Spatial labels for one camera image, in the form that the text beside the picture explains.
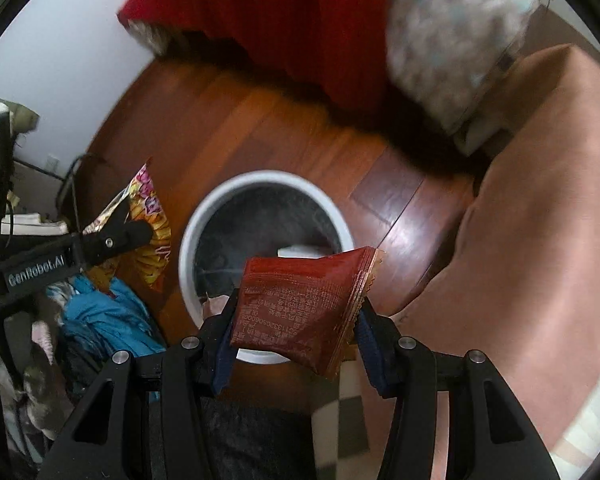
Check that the grey patterned pillow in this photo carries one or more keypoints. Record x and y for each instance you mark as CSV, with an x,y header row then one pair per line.
x,y
455,40

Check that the red blanket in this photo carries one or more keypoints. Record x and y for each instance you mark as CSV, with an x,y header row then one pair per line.
x,y
290,20

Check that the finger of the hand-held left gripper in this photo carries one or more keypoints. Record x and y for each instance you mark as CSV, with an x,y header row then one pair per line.
x,y
117,237

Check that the yellow pink snack bag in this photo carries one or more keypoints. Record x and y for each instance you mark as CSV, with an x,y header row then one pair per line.
x,y
147,230

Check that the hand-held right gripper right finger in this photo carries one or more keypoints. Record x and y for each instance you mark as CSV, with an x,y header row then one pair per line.
x,y
372,355

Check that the blue cloth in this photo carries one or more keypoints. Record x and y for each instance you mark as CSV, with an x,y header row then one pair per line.
x,y
110,320

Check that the dark red snack packet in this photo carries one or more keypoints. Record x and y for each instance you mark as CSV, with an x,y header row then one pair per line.
x,y
300,305

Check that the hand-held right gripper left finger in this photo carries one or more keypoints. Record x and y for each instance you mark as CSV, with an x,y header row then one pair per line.
x,y
223,355

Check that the white round trash bin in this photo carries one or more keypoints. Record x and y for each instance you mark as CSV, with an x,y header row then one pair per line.
x,y
260,240

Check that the pink bed sheet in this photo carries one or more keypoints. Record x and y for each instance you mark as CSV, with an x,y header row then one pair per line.
x,y
525,240

